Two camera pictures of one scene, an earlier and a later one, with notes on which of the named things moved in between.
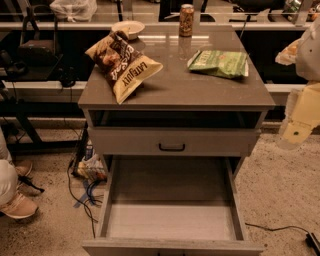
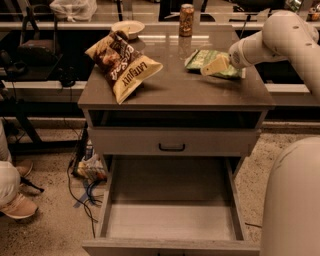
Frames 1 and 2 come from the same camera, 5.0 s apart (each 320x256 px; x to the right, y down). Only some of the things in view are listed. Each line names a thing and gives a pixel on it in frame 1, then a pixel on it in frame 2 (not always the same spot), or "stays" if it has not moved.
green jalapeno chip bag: (224, 63) stays
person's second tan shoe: (24, 167) stays
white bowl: (135, 28) stays
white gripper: (310, 58) to (237, 57)
